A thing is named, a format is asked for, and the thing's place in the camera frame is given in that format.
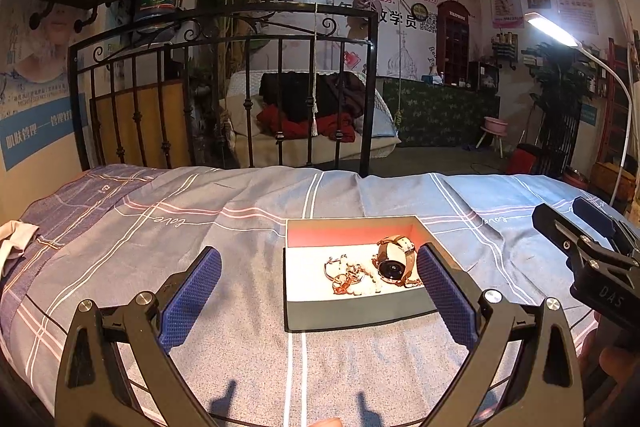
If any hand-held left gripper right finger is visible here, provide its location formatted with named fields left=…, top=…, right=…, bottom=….
left=416, top=243, right=586, bottom=427

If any green box with pink interior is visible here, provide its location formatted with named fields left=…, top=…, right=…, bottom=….
left=284, top=215, right=453, bottom=334

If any white floor lamp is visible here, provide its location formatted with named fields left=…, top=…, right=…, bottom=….
left=524, top=12, right=640, bottom=208

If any person's right hand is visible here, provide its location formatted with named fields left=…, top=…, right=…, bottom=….
left=597, top=346, right=640, bottom=392

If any pile of dark clothes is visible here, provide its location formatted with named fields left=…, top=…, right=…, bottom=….
left=257, top=72, right=369, bottom=144

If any watch with tan strap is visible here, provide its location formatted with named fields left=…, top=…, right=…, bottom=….
left=374, top=235, right=426, bottom=290

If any white tassel rope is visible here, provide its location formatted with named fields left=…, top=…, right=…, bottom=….
left=309, top=2, right=322, bottom=138

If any beige cloth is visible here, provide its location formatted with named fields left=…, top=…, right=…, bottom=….
left=0, top=221, right=42, bottom=279

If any white pearl bracelet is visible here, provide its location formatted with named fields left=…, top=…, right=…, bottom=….
left=349, top=257, right=387, bottom=298

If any red phone booth cabinet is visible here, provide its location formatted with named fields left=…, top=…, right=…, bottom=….
left=436, top=1, right=474, bottom=88

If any green patterned counter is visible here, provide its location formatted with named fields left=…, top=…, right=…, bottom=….
left=377, top=77, right=502, bottom=148

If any hanging swing rope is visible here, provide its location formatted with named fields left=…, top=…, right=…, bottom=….
left=396, top=32, right=405, bottom=128

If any wooden ladder shelf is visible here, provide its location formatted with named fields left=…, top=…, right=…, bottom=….
left=597, top=37, right=640, bottom=168

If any rose gold chain bracelet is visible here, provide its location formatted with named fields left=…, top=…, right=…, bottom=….
left=324, top=254, right=368, bottom=296

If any black metal bed frame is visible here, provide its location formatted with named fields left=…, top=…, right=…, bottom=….
left=67, top=7, right=380, bottom=178

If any pink stool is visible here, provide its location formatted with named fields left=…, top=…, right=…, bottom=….
left=474, top=117, right=509, bottom=156

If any striped grey-blue bed blanket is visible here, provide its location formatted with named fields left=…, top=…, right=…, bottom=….
left=0, top=164, right=640, bottom=427

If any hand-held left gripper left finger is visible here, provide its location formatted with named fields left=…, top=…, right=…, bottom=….
left=54, top=246, right=223, bottom=427

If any red bin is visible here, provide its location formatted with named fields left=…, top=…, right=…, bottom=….
left=507, top=144, right=544, bottom=176

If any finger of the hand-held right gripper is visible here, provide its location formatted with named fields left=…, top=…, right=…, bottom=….
left=571, top=196, right=640, bottom=254
left=531, top=203, right=640, bottom=269

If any wall poster with face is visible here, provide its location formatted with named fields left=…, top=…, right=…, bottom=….
left=0, top=0, right=89, bottom=174

